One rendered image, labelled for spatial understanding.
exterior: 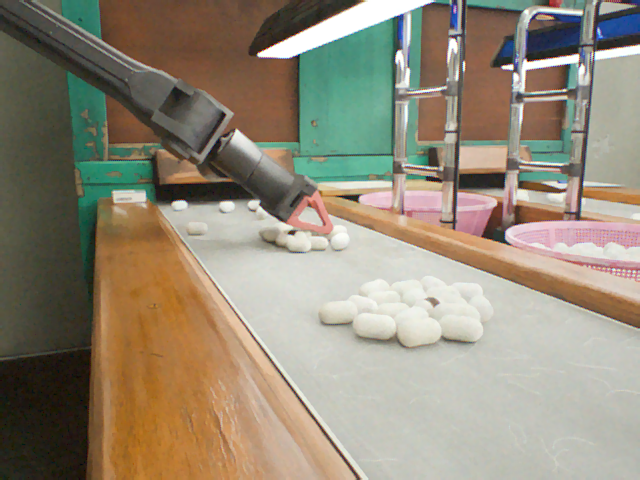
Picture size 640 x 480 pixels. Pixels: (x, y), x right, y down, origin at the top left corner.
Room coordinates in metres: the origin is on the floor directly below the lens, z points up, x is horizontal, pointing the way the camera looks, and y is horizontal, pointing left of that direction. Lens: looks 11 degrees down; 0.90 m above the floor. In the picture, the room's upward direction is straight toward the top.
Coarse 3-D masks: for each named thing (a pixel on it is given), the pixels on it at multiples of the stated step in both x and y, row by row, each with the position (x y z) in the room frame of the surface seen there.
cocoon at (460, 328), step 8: (440, 320) 0.41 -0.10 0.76; (448, 320) 0.40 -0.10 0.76; (456, 320) 0.40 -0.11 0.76; (464, 320) 0.40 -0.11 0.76; (472, 320) 0.40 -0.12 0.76; (448, 328) 0.40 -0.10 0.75; (456, 328) 0.40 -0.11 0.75; (464, 328) 0.40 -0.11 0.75; (472, 328) 0.40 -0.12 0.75; (480, 328) 0.40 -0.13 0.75; (448, 336) 0.40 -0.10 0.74; (456, 336) 0.40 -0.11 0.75; (464, 336) 0.40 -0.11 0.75; (472, 336) 0.39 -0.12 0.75; (480, 336) 0.40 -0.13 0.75
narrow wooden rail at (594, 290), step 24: (336, 216) 1.02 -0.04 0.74; (360, 216) 0.92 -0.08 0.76; (384, 216) 0.88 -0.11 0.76; (408, 240) 0.77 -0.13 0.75; (432, 240) 0.72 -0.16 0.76; (456, 240) 0.68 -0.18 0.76; (480, 240) 0.68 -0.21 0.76; (480, 264) 0.62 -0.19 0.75; (504, 264) 0.58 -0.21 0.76; (528, 264) 0.56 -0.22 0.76; (552, 264) 0.55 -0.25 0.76; (576, 264) 0.55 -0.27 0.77; (552, 288) 0.52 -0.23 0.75; (576, 288) 0.49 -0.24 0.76; (600, 288) 0.47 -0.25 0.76; (624, 288) 0.47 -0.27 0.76; (600, 312) 0.46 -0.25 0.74; (624, 312) 0.44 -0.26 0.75
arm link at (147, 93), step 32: (0, 0) 0.71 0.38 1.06; (32, 0) 0.72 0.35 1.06; (32, 32) 0.70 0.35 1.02; (64, 32) 0.71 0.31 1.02; (64, 64) 0.72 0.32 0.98; (96, 64) 0.70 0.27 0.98; (128, 64) 0.71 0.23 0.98; (128, 96) 0.70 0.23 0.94; (160, 96) 0.70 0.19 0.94; (192, 96) 0.71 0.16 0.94; (160, 128) 0.70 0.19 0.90; (192, 128) 0.70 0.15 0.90
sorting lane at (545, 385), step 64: (256, 256) 0.70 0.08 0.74; (320, 256) 0.70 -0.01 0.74; (384, 256) 0.70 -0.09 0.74; (256, 320) 0.45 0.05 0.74; (320, 320) 0.45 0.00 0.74; (512, 320) 0.45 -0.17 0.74; (576, 320) 0.45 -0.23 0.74; (320, 384) 0.33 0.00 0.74; (384, 384) 0.33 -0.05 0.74; (448, 384) 0.33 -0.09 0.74; (512, 384) 0.33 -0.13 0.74; (576, 384) 0.33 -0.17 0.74; (384, 448) 0.26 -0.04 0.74; (448, 448) 0.26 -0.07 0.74; (512, 448) 0.26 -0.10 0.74; (576, 448) 0.26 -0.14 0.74
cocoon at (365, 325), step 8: (360, 320) 0.41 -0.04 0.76; (368, 320) 0.41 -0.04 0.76; (376, 320) 0.40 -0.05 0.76; (384, 320) 0.40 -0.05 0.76; (392, 320) 0.41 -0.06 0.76; (360, 328) 0.41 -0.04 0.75; (368, 328) 0.40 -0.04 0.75; (376, 328) 0.40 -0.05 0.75; (384, 328) 0.40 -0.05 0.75; (392, 328) 0.40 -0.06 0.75; (368, 336) 0.41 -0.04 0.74; (376, 336) 0.40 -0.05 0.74; (384, 336) 0.40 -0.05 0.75
